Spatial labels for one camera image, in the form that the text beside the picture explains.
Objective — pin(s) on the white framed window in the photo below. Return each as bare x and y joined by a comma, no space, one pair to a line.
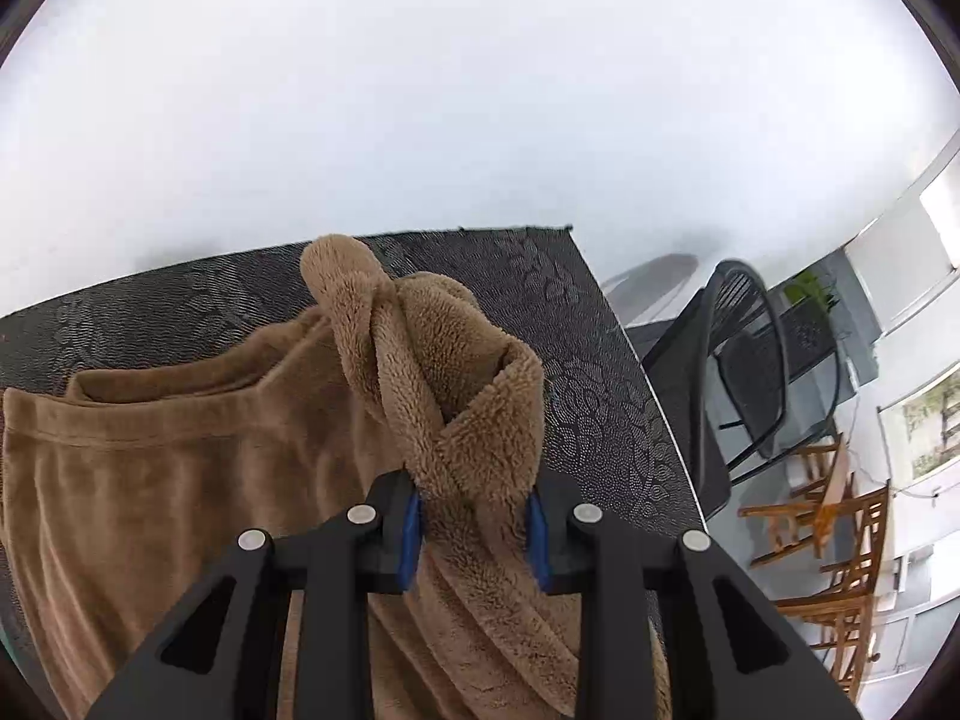
941,217

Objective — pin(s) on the grey box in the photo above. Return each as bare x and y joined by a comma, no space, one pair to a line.
855,330

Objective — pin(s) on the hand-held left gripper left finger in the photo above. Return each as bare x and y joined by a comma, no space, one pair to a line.
409,540

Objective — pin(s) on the brown fleece sweater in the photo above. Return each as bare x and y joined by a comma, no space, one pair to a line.
187,465

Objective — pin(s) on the wooden chair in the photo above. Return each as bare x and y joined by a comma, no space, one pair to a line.
829,510
855,600

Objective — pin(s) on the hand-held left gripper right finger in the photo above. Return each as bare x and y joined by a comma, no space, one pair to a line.
537,547

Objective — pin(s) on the wall poster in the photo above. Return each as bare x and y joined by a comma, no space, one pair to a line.
926,427

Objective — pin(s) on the green potted plant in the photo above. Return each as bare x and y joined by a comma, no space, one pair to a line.
814,289

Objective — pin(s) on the dark dotted tablecloth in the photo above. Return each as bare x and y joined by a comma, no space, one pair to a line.
600,405

